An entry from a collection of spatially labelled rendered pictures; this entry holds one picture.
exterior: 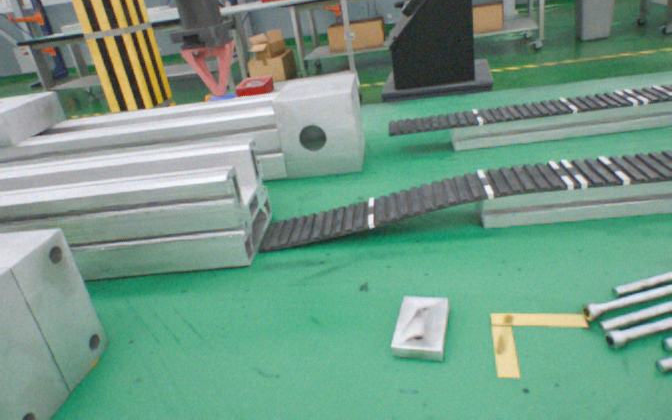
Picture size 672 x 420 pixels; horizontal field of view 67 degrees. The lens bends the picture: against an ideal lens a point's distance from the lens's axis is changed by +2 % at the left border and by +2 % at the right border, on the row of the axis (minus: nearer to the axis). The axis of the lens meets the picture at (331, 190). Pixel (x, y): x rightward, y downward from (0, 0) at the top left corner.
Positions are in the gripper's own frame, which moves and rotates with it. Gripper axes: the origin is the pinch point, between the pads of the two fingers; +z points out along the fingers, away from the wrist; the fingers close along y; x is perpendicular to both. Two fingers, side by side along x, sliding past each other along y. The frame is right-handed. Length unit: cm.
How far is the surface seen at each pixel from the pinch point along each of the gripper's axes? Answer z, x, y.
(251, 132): 2.3, 8.7, 16.7
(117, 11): -12, -147, -257
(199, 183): 0.4, 9.9, 36.8
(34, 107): -3.2, -19.9, 12.5
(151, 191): 0.6, 5.8, 36.8
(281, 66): 67, -93, -462
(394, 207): 6.2, 24.8, 32.5
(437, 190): 5.5, 28.7, 31.5
